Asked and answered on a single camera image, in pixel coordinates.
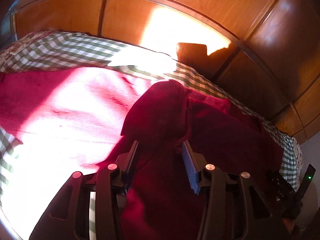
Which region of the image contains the red knit garment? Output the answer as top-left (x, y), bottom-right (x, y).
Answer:
top-left (1, 68), bottom-right (283, 239)

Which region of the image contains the wooden panelled headboard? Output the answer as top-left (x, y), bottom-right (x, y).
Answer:
top-left (11, 0), bottom-right (319, 142)

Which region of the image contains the green checked bed cover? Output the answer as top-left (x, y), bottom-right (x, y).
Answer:
top-left (0, 31), bottom-right (301, 240)

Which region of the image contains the floral pillow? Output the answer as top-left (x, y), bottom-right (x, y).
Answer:
top-left (0, 30), bottom-right (56, 67)

